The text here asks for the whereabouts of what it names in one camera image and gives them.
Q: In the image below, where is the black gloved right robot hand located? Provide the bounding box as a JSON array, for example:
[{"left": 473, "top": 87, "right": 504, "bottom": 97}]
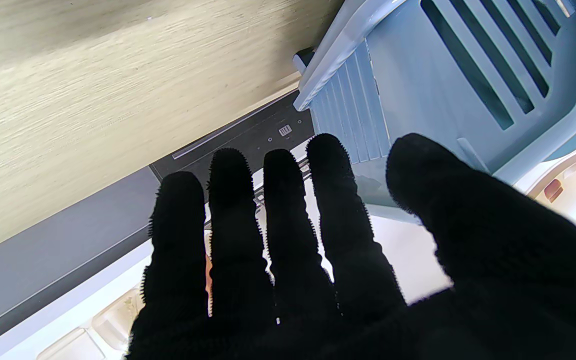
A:
[{"left": 125, "top": 132, "right": 576, "bottom": 360}]

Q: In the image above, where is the blue plastic dish rack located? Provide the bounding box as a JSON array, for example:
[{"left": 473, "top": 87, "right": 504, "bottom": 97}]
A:
[{"left": 310, "top": 0, "right": 576, "bottom": 210}]

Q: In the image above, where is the printed kitchen backdrop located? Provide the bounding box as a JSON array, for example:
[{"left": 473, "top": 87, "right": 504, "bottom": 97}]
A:
[{"left": 0, "top": 90, "right": 576, "bottom": 360}]

